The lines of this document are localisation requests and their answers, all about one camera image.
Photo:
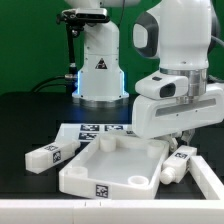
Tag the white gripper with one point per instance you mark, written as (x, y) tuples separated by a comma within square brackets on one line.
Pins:
[(156, 118)]

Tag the white desk top tray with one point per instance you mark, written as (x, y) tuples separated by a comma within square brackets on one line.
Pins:
[(115, 167)]

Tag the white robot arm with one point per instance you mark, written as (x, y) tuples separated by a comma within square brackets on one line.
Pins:
[(176, 97)]

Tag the white L-shaped obstacle fence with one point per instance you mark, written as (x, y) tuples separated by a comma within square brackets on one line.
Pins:
[(210, 210)]

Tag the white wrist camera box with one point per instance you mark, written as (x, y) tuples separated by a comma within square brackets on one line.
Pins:
[(160, 86)]

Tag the white marker base plate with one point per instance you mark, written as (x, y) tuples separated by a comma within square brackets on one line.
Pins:
[(85, 132)]

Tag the black camera on stand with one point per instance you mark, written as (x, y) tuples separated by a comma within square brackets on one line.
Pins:
[(75, 19)]

